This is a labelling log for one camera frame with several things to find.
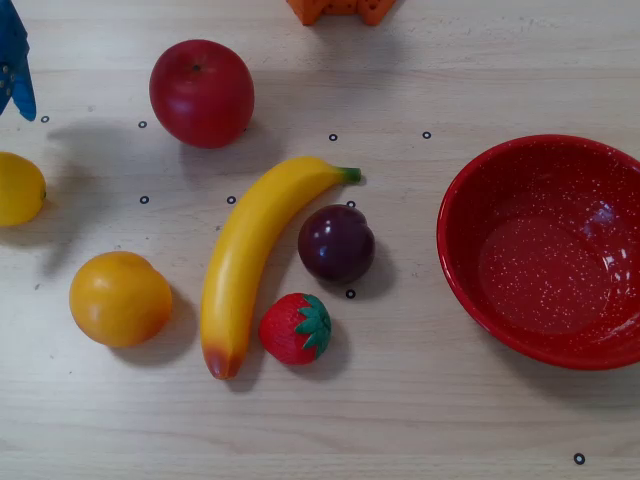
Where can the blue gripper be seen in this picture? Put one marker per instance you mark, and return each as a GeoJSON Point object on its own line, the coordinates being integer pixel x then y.
{"type": "Point", "coordinates": [19, 85]}

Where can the yellow toy lemon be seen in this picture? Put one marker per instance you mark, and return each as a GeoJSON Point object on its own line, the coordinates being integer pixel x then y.
{"type": "Point", "coordinates": [18, 190]}

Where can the orange robot base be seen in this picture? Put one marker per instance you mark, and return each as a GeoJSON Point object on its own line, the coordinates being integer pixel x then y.
{"type": "Point", "coordinates": [350, 10]}

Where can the red speckled bowl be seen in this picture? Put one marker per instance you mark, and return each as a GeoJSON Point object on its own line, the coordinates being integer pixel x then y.
{"type": "Point", "coordinates": [545, 260]}

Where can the red toy apple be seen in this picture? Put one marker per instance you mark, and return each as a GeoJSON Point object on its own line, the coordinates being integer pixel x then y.
{"type": "Point", "coordinates": [200, 95]}

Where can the toy orange fruit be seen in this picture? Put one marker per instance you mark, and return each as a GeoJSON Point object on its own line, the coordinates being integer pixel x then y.
{"type": "Point", "coordinates": [120, 300]}

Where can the yellow toy banana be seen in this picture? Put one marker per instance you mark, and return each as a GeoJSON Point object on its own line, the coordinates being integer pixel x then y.
{"type": "Point", "coordinates": [240, 260]}

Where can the dark purple toy plum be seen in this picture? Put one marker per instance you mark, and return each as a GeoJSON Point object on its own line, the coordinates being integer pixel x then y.
{"type": "Point", "coordinates": [336, 244]}

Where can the red toy strawberry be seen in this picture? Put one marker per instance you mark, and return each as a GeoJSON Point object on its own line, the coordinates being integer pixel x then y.
{"type": "Point", "coordinates": [287, 330]}

